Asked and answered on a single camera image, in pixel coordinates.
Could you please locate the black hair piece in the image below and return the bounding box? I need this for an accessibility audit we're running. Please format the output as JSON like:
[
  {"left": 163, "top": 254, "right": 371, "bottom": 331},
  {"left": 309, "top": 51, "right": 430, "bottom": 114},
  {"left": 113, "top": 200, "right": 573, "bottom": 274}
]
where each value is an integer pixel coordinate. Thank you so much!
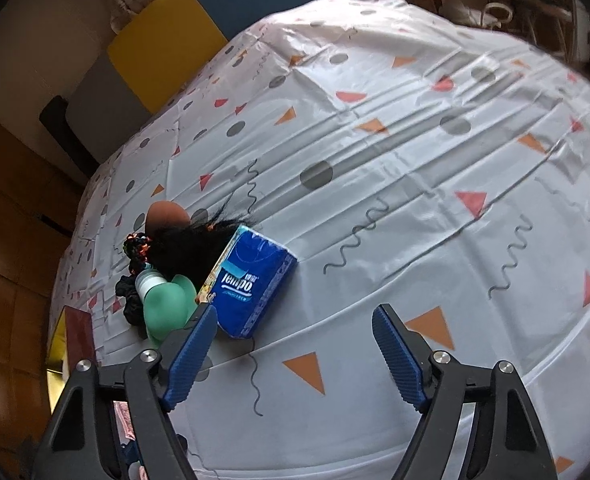
[{"left": 147, "top": 205, "right": 258, "bottom": 286}]

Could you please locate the brown makeup sponge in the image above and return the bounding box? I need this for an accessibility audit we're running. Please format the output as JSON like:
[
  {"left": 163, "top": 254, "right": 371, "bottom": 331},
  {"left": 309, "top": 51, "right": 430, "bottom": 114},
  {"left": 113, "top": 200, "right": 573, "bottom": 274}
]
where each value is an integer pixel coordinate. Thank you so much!
[{"left": 146, "top": 201, "right": 191, "bottom": 235}]

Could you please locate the green soft bottle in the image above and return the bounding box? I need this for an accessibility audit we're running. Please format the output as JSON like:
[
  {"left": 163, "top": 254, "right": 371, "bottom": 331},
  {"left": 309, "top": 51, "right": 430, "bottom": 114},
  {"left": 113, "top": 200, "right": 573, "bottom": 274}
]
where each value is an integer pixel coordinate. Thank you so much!
[{"left": 134, "top": 270, "right": 198, "bottom": 346}]

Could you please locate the gold cardboard box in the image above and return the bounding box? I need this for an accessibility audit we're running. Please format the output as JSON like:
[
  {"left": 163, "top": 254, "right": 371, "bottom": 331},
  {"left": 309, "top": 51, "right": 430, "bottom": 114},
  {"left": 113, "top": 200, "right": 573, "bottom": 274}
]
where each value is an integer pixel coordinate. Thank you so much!
[{"left": 45, "top": 307, "right": 98, "bottom": 413}]

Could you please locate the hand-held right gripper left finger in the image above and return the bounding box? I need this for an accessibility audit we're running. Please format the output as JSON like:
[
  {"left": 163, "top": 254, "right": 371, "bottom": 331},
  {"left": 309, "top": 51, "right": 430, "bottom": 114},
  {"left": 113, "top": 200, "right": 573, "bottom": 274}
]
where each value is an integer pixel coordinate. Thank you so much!
[{"left": 35, "top": 304, "right": 219, "bottom": 480}]

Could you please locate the black scrunchie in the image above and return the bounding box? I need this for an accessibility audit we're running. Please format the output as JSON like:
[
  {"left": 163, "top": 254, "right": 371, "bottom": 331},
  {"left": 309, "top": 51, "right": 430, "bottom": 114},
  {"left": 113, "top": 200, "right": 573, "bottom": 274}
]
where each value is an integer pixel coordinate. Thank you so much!
[{"left": 115, "top": 275, "right": 148, "bottom": 328}]

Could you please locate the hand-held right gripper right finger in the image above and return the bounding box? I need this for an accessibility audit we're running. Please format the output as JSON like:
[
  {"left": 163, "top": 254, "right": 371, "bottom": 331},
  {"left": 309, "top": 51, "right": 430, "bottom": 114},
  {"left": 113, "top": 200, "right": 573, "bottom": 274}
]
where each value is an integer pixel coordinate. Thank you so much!
[{"left": 371, "top": 304, "right": 558, "bottom": 480}]

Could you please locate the blue tissue packet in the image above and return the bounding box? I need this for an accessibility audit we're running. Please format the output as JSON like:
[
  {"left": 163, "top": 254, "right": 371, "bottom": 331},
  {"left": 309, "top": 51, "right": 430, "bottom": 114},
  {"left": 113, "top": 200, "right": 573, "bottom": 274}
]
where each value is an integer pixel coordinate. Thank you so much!
[{"left": 197, "top": 225, "right": 298, "bottom": 341}]

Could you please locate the wooden wardrobe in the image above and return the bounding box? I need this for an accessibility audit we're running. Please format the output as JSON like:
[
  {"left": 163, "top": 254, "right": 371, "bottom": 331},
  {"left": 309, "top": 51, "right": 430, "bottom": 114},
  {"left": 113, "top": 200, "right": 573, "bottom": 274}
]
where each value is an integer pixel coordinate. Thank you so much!
[{"left": 0, "top": 105, "right": 93, "bottom": 461}]

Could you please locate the colourful beaded hair tie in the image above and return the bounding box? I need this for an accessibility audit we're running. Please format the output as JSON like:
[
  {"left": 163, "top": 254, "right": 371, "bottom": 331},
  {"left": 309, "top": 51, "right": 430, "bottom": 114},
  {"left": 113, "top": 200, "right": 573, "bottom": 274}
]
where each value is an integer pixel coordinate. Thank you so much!
[{"left": 123, "top": 232, "right": 153, "bottom": 266}]

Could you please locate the grey yellow blue headboard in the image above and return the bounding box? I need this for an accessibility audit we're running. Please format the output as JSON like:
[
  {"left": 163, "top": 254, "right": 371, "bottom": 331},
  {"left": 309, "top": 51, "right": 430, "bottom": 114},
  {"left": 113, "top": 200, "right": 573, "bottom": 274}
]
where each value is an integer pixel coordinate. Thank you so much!
[{"left": 77, "top": 0, "right": 331, "bottom": 116}]

